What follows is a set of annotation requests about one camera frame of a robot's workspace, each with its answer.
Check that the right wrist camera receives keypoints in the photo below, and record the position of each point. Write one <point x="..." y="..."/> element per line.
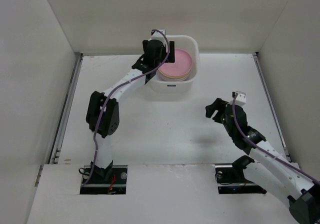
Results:
<point x="239" y="98"/>

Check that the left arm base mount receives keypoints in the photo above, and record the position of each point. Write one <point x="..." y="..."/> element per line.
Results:
<point x="115" y="184"/>

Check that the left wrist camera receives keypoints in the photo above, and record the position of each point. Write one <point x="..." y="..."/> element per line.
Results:
<point x="158" y="34"/>

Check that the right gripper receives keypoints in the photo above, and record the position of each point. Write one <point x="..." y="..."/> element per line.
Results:
<point x="216" y="110"/>

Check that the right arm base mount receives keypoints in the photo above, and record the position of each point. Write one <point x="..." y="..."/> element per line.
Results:
<point x="230" y="178"/>

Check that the yellow plate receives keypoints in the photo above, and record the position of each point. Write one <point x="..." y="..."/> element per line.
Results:
<point x="173" y="79"/>

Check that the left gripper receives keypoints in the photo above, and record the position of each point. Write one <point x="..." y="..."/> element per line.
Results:
<point x="170" y="58"/>

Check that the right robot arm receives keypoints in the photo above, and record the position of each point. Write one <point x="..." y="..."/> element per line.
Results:
<point x="263" y="165"/>

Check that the white plastic bin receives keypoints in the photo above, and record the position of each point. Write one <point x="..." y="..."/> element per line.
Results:
<point x="161" y="90"/>

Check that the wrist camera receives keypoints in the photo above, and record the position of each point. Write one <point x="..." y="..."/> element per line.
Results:
<point x="158" y="34"/>
<point x="239" y="98"/>

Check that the pink plate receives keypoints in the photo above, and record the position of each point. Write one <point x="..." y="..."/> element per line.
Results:
<point x="181" y="67"/>

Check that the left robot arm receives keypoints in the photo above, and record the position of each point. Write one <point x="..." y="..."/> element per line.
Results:
<point x="103" y="113"/>

